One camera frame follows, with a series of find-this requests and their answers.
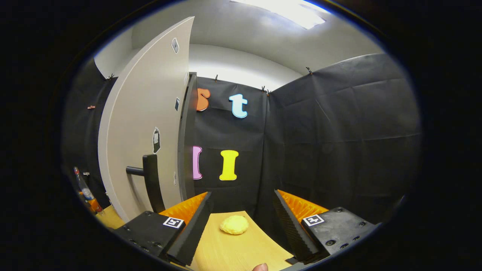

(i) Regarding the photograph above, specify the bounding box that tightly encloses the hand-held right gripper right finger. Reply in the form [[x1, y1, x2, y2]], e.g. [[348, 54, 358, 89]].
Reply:
[[273, 189, 379, 265]]

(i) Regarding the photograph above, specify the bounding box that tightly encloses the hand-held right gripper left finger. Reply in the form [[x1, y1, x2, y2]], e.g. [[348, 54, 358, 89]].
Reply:
[[112, 191, 213, 266]]

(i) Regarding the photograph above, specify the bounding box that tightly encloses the clear plastic bottle red label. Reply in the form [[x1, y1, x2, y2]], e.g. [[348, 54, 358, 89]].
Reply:
[[73, 166, 104, 216]]

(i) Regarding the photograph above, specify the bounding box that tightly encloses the beige cabinet door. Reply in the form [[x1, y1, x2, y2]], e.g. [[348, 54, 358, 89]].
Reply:
[[98, 16, 195, 223]]

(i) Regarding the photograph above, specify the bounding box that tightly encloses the dark grey cabinet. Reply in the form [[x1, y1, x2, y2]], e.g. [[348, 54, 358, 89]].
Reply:
[[177, 72, 198, 202]]

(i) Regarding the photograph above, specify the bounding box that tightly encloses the yellow lumpy ball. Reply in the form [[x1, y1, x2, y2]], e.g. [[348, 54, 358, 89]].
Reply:
[[220, 215, 250, 236]]

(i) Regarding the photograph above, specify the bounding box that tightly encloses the black backdrop cloth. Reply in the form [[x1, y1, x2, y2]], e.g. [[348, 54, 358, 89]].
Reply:
[[62, 53, 422, 226]]

